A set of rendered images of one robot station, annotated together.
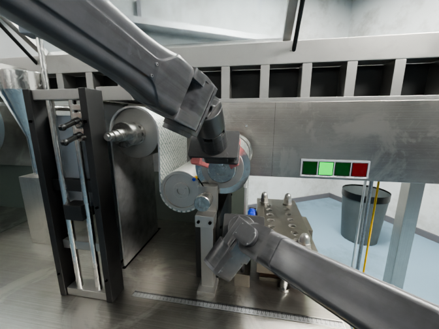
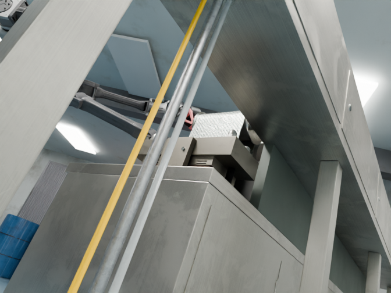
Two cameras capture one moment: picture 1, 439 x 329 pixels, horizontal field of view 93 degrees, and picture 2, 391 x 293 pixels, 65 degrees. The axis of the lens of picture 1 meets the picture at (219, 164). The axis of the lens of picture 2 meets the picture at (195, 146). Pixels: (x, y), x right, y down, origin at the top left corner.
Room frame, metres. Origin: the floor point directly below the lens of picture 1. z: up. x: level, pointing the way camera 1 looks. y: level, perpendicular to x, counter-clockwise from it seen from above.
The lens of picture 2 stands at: (1.18, -1.00, 0.62)
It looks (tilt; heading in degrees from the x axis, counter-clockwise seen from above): 25 degrees up; 123
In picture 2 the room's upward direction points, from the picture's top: 20 degrees clockwise
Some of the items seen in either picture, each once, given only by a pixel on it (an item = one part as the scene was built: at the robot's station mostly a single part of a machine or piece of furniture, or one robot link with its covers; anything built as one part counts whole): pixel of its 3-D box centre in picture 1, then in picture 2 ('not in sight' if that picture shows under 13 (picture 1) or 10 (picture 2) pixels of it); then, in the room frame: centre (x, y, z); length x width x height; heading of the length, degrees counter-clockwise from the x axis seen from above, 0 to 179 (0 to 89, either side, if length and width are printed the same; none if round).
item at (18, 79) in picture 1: (23, 82); not in sight; (0.78, 0.68, 1.50); 0.14 x 0.14 x 0.06
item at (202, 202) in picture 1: (202, 202); not in sight; (0.48, 0.04, 1.18); 0.04 x 0.02 x 0.04; 80
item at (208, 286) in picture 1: (207, 240); not in sight; (0.51, 0.03, 1.05); 0.06 x 0.05 x 0.31; 170
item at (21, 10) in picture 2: not in sight; (28, 17); (-0.19, -0.54, 1.45); 0.09 x 0.08 x 0.12; 109
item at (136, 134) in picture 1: (129, 134); not in sight; (0.57, 0.24, 1.33); 0.06 x 0.06 x 0.06; 80
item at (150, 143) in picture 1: (155, 130); not in sight; (0.72, 0.22, 1.33); 0.25 x 0.14 x 0.14; 170
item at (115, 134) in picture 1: (114, 136); not in sight; (0.51, 0.25, 1.33); 0.06 x 0.03 x 0.03; 170
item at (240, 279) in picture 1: (244, 250); not in sight; (0.66, -0.09, 0.92); 0.28 x 0.04 x 0.04; 170
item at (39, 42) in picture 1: (44, 73); not in sight; (0.68, 0.53, 1.51); 0.02 x 0.02 x 0.20
